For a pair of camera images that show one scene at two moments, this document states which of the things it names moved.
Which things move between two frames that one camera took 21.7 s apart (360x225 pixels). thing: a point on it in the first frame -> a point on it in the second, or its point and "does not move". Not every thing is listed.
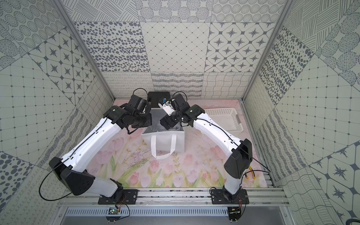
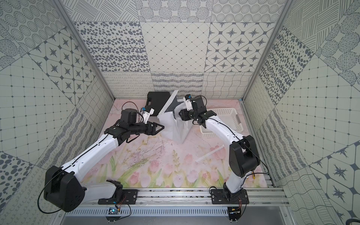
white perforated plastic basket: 228,118 does not move
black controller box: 234,213 does not move
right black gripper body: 172,120 -> 192,114
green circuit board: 113,211 does not move
